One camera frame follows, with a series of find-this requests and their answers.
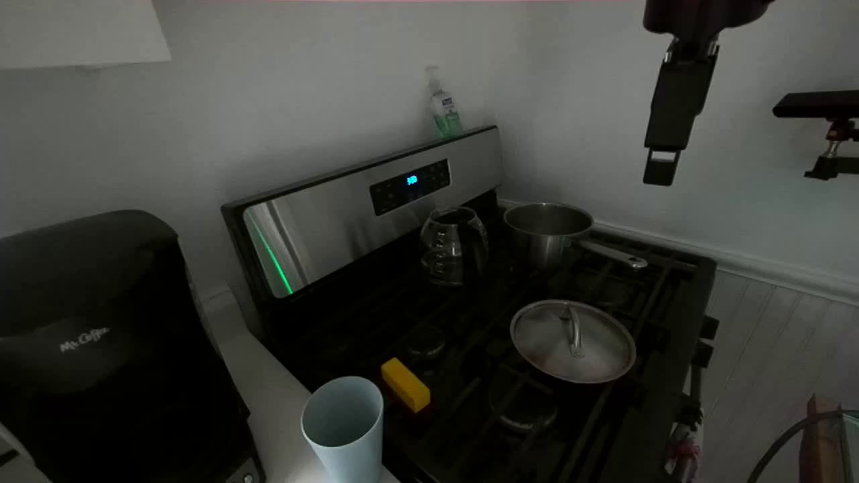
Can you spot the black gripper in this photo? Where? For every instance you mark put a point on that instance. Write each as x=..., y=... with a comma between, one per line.
x=681, y=97

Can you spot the stainless steel pot lid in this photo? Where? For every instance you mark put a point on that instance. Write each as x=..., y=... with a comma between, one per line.
x=572, y=345

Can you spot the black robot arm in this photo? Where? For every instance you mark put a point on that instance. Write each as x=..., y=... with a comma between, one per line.
x=707, y=14

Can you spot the black gas stove steel panel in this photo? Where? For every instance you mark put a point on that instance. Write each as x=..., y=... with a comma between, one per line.
x=358, y=217

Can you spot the brown wooden object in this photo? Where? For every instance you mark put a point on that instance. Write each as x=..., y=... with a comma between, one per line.
x=823, y=446

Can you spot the yellow rectangular block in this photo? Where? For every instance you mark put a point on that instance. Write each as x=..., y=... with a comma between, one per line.
x=403, y=382

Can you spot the light blue plastic cup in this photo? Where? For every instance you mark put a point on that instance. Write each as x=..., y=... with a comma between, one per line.
x=345, y=431

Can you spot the black coffee maker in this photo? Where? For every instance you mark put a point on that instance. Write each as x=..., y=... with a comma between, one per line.
x=97, y=358

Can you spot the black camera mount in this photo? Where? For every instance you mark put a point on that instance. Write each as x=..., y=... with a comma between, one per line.
x=828, y=125

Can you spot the white wall cabinet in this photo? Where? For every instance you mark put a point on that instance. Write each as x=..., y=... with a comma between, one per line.
x=81, y=31

